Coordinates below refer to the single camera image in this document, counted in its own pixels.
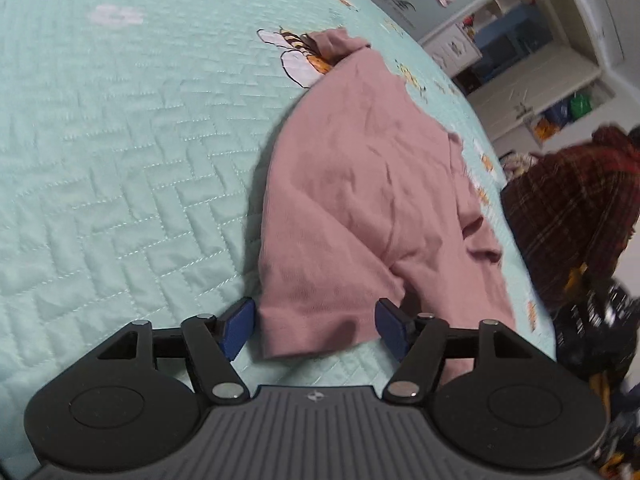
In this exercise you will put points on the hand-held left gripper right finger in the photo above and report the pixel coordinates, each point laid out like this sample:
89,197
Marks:
392,327

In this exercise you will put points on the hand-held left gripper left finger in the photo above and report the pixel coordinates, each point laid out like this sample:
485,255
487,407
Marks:
239,327

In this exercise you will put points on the pink shirt with red print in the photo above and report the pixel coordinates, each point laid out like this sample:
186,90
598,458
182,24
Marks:
360,185

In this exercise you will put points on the black puffer jacket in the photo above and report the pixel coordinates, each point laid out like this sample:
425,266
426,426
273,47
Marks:
590,340

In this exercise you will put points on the bee printed mint bedspread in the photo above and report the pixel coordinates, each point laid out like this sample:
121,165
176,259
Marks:
125,160

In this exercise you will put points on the orange packets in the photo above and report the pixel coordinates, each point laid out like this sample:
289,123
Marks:
544,130

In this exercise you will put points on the blue bag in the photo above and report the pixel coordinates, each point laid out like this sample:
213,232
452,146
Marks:
559,115

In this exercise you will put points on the white door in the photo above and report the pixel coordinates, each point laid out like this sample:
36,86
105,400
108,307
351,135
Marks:
540,85

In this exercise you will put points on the white drawer cabinet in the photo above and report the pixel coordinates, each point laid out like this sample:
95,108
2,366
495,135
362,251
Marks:
457,47

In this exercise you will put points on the green bag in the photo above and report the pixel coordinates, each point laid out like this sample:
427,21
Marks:
581,106

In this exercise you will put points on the sliding door wardrobe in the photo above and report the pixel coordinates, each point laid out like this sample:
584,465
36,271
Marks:
430,17

